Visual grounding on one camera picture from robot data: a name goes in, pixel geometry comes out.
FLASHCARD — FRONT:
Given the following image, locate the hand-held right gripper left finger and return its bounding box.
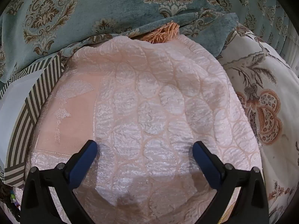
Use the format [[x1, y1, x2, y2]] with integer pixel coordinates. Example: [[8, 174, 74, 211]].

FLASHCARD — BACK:
[[21, 140, 98, 224]]

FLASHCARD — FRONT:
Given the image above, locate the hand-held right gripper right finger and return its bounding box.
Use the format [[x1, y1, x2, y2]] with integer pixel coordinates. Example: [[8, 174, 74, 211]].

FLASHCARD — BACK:
[[192, 141, 269, 224]]

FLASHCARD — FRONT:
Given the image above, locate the multicolour bead bracelet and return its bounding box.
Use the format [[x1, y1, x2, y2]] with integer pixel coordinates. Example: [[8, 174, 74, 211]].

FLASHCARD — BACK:
[[9, 189, 21, 216]]

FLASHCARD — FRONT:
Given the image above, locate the striped cardboard box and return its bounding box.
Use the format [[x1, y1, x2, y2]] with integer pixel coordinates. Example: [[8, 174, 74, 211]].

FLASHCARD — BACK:
[[0, 54, 66, 188]]

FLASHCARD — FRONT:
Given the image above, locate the pink quilted blanket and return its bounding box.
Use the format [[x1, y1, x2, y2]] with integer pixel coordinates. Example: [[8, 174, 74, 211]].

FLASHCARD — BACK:
[[28, 21, 262, 224]]

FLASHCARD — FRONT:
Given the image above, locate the cream floral cloth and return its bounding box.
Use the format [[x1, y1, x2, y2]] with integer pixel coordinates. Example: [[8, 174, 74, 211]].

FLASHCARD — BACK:
[[217, 23, 299, 224]]

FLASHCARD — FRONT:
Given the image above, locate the teal damask cloth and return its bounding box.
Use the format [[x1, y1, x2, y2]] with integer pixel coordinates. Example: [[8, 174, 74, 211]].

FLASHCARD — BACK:
[[0, 0, 291, 84]]

